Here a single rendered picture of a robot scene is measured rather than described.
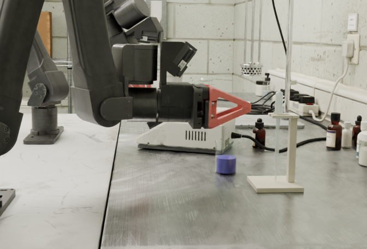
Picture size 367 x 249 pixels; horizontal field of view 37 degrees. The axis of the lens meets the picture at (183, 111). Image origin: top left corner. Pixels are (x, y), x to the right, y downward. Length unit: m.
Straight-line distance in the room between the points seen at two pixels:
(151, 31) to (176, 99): 0.37
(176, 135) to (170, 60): 0.35
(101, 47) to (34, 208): 0.26
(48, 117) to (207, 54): 2.38
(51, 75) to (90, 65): 0.52
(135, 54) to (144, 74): 0.03
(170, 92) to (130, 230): 0.25
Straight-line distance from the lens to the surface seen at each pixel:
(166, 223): 0.78
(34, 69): 1.37
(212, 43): 3.66
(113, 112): 0.85
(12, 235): 0.76
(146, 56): 0.89
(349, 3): 1.77
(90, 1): 0.84
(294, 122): 0.96
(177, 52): 0.90
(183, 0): 3.65
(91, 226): 0.77
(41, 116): 1.38
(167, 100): 0.89
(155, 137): 1.23
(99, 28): 0.85
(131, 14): 1.23
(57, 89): 1.36
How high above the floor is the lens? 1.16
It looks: 8 degrees down
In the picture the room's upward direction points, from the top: 1 degrees clockwise
